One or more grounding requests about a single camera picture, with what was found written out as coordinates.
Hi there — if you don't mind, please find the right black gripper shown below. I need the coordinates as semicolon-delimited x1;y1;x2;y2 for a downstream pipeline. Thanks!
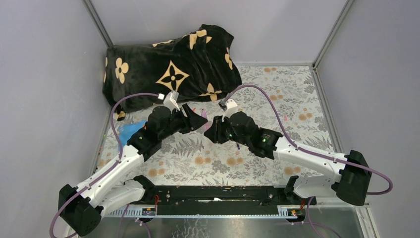
204;113;250;147

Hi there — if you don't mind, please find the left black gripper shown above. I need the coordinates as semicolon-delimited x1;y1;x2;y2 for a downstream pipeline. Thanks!
159;104;209;141

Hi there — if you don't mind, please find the pink highlighter pen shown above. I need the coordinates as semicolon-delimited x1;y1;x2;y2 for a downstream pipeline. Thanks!
201;109;207;119

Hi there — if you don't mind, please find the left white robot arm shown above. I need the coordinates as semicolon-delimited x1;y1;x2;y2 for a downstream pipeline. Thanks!
57;104;208;237

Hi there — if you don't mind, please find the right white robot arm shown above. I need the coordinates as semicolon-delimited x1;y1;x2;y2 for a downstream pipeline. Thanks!
204;112;372;206

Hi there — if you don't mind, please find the black floral plush blanket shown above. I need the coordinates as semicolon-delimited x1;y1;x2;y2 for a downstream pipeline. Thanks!
102;24;242;115

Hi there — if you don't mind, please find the blue cartoon cloth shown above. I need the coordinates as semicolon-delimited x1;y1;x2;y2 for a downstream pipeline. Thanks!
117;120;146;146

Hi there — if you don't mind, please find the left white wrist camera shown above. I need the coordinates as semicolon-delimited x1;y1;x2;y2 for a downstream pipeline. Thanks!
158;91;180;112

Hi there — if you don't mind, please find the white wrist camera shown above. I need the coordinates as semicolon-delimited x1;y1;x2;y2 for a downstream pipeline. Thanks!
218;99;238;122
158;91;180;112

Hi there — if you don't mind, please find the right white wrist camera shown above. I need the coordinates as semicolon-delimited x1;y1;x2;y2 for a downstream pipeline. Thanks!
218;99;238;122

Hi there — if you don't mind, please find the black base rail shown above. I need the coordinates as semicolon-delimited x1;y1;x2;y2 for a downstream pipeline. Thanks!
133;176;316;216

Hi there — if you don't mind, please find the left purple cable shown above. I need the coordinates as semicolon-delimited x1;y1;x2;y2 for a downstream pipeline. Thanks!
49;92;165;238

